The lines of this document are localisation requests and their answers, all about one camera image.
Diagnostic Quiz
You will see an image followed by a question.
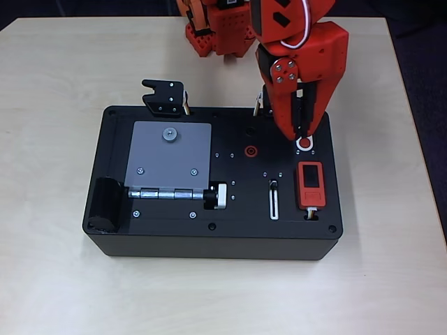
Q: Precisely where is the white button housing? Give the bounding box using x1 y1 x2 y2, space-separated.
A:
294 133 314 152

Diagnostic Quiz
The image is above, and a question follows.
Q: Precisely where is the white slider track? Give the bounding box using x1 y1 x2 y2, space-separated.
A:
269 178 281 221

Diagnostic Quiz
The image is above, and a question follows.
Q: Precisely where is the red display module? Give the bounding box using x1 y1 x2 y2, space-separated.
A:
295 161 328 210

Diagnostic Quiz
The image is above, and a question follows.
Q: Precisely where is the white latch block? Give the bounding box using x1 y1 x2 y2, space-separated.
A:
213 182 228 211

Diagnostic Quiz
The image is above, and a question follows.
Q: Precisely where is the grey round door knob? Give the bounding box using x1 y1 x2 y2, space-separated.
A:
161 126 179 144

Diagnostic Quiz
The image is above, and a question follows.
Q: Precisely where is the orange table clamp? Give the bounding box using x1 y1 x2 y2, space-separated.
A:
175 0 210 37

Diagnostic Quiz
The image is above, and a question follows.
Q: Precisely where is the grey door plate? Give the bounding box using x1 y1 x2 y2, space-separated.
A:
124 120 213 191

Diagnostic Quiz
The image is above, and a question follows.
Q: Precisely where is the black task board box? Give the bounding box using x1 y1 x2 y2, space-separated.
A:
81 104 344 261

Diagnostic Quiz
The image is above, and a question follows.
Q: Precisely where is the silver metal hinge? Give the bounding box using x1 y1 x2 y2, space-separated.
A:
126 187 205 201

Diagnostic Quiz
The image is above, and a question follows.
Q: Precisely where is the black rounded block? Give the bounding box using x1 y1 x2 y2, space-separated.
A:
86 176 124 235

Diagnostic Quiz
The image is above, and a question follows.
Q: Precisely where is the black square cable bracket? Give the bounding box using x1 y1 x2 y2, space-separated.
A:
257 84 275 118

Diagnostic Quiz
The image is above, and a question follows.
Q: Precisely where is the white servo cable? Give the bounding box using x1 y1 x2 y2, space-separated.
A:
278 0 312 49

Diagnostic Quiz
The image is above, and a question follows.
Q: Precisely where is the black notched cable bracket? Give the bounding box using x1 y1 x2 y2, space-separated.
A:
140 79 186 118

